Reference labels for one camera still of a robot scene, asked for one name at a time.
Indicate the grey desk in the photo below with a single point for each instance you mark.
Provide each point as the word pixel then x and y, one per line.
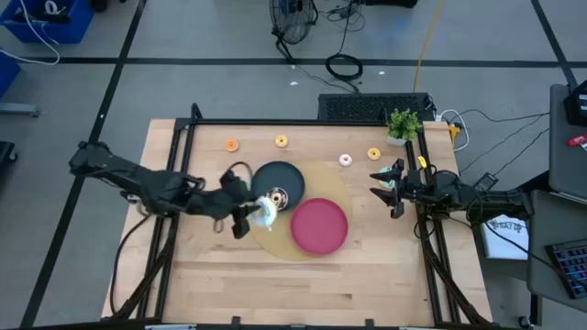
pixel 550 220
pixel 566 174

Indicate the white printed paper sheet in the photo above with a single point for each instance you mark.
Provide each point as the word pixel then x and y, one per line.
pixel 509 238

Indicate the green plant in white pot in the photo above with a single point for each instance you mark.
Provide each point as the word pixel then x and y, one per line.
pixel 403 124

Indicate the black round plate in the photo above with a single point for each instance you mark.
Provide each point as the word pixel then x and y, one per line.
pixel 280 176

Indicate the small yellow donut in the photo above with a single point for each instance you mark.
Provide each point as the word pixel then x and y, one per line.
pixel 277 140
pixel 370 153

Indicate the large chocolate frosted donut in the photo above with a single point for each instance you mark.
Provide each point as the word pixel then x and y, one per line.
pixel 283 194

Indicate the round woven straw placemat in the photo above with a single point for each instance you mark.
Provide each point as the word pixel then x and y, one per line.
pixel 330 183

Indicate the grey metal bar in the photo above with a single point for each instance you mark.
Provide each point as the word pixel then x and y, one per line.
pixel 18 110

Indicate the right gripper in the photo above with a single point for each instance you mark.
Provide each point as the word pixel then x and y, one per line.
pixel 413 188

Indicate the black table bracket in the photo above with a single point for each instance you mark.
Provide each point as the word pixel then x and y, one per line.
pixel 236 322
pixel 369 323

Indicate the black backlit keyboard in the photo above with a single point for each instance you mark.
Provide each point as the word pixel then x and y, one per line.
pixel 571 266

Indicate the small pink donut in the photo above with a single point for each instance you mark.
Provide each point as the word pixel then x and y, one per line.
pixel 341 160

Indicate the large white frosted donut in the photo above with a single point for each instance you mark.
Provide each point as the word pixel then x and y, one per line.
pixel 266 215

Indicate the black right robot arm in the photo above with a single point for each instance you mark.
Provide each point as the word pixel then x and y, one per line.
pixel 500 210

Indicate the black power adapter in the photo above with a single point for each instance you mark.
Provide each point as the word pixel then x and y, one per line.
pixel 486 182

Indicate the black caster base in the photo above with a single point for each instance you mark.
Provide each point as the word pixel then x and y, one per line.
pixel 5 151

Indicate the black device with white label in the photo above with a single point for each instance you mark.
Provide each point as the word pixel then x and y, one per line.
pixel 575 110

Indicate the black floor fan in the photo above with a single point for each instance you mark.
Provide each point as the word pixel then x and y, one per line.
pixel 293 20

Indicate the black box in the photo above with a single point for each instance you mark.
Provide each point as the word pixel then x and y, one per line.
pixel 390 3

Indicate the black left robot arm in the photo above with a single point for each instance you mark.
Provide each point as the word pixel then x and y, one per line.
pixel 137 179

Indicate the blue plastic bin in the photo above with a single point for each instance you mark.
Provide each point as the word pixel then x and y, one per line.
pixel 69 27
pixel 7 73

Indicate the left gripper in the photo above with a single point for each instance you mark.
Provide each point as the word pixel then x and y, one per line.
pixel 220 206

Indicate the yellow label tag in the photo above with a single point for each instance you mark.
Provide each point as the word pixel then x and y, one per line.
pixel 422 161

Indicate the black aluminium table frame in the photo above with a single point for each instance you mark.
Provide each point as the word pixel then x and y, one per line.
pixel 275 122

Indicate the red round plate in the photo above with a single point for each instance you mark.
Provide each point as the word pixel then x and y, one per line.
pixel 318 227

